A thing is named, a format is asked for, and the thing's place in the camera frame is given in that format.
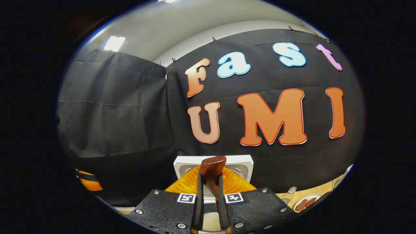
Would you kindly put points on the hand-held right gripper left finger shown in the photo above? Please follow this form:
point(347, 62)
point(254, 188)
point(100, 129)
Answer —
point(162, 208)

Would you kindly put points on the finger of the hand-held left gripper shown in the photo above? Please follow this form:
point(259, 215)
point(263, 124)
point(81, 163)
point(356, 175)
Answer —
point(89, 183)

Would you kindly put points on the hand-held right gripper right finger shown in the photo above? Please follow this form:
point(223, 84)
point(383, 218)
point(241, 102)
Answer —
point(256, 208)

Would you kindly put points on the white rice cooker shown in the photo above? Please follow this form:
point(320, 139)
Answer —
point(182, 161)

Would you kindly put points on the brown wooden spoon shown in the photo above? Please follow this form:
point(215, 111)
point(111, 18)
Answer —
point(213, 169)

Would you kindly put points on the clear plastic water bottle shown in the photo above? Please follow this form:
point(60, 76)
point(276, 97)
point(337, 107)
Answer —
point(288, 195)

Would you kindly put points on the red meat slice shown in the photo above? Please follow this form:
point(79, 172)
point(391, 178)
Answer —
point(311, 201)
point(300, 205)

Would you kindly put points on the white round plate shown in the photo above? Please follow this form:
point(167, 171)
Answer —
point(317, 196)

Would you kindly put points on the black backdrop cloth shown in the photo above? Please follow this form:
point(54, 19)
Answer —
point(130, 113)

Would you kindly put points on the ceiling light panel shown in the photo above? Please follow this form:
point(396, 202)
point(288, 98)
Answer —
point(167, 1)
point(114, 44)

